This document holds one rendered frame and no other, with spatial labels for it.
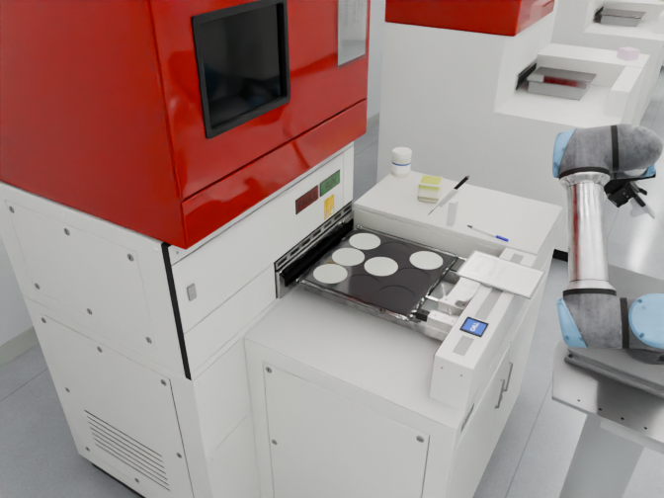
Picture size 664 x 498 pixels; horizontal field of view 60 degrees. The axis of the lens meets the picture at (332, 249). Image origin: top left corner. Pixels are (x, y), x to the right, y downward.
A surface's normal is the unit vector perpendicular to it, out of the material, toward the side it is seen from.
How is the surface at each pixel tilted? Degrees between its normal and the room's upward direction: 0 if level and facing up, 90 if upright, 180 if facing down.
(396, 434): 90
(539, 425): 0
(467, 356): 0
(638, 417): 0
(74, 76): 90
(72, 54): 90
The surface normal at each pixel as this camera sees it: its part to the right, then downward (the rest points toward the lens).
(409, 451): -0.52, 0.46
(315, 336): 0.00, -0.85
